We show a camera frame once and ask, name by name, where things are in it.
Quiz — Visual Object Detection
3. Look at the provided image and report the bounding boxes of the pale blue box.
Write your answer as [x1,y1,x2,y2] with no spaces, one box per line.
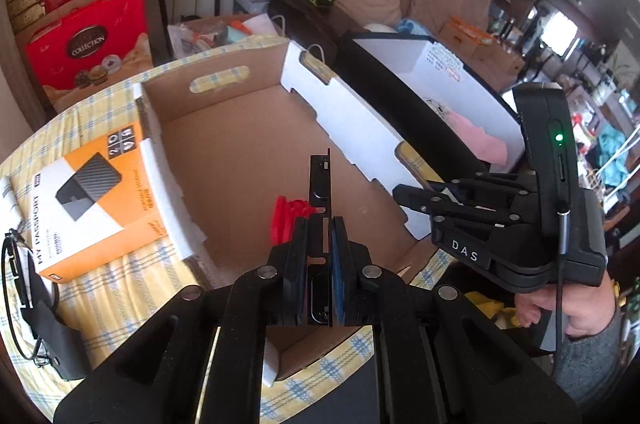
[233,0,271,15]

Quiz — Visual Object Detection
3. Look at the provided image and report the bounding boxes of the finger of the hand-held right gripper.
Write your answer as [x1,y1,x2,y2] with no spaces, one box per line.
[392,171,538,211]
[430,201,526,237]

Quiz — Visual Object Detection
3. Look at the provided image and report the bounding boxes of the person's right forearm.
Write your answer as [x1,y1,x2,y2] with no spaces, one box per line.
[552,304,623,405]

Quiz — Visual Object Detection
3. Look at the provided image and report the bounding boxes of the person's right hand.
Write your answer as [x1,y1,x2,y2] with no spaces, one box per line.
[515,275,618,340]

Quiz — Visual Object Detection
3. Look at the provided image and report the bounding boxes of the orange white hard drive box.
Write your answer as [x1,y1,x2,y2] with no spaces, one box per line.
[31,124,181,285]

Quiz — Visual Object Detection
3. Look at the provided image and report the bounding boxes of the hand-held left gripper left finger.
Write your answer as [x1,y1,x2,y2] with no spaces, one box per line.
[52,217,311,424]

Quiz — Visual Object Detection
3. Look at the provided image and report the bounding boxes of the orange cardboard box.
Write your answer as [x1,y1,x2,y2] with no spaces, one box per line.
[440,17,526,78]

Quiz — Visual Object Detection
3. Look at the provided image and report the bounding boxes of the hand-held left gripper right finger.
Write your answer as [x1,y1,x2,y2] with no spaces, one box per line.
[330,215,583,424]

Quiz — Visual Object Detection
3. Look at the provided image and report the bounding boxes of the black pouch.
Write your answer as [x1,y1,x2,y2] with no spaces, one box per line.
[22,301,91,380]

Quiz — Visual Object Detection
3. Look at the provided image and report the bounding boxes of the black looped cable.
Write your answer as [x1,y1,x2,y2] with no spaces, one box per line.
[0,228,61,365]

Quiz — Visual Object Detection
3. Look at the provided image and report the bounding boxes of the pink cloth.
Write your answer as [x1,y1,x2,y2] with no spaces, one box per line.
[447,109,511,165]

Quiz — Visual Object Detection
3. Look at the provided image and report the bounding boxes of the teal cloth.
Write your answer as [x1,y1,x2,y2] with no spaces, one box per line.
[597,124,633,185]

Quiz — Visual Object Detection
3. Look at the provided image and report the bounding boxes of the yellow checked tablecloth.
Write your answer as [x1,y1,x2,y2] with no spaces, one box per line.
[0,54,451,424]

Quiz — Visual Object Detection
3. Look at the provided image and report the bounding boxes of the black white carton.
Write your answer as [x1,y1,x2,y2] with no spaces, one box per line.
[332,32,526,185]

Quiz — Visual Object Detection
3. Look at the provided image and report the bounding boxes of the red plastic part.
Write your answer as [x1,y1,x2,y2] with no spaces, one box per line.
[272,197,313,250]

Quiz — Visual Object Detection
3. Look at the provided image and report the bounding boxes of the black plastic tray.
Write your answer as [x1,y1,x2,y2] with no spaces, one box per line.
[309,149,335,327]

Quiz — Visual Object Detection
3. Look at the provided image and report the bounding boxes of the yellow cloth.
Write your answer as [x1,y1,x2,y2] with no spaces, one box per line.
[465,291,526,330]

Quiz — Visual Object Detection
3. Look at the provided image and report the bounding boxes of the clear plastic bag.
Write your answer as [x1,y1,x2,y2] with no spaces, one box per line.
[167,15,288,65]

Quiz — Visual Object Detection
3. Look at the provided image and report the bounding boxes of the stack of tan boxes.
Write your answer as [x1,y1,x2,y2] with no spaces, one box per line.
[2,0,46,35]

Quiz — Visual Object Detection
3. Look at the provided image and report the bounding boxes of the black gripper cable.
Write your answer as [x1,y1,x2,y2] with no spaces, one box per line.
[550,201,571,377]

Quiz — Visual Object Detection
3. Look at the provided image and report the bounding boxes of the light blue cloth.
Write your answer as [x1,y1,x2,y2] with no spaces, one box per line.
[397,18,431,36]

